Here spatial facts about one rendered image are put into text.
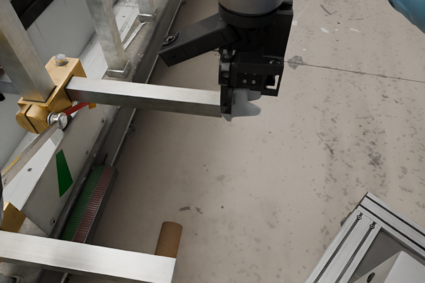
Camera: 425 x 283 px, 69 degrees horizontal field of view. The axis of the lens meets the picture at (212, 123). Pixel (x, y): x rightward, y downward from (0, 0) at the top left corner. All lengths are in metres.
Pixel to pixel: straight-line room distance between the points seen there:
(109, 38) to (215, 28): 0.39
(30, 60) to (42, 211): 0.23
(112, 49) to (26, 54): 0.29
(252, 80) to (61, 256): 0.32
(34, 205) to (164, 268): 0.23
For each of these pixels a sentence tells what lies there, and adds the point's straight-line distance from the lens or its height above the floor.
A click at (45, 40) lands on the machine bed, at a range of 0.91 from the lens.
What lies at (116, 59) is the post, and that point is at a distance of 0.76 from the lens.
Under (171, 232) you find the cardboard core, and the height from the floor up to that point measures 0.08.
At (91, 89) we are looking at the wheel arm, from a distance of 0.54.
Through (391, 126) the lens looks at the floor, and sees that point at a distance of 1.80.
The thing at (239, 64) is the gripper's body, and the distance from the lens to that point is 0.39.
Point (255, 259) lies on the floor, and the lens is 1.27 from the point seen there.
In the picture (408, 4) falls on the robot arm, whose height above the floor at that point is 1.11.
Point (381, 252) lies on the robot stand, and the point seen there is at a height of 0.21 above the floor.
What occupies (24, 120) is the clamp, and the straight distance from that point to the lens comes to 0.54.
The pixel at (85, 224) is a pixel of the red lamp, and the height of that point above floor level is 0.70.
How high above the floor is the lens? 1.21
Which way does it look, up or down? 50 degrees down
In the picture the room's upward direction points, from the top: straight up
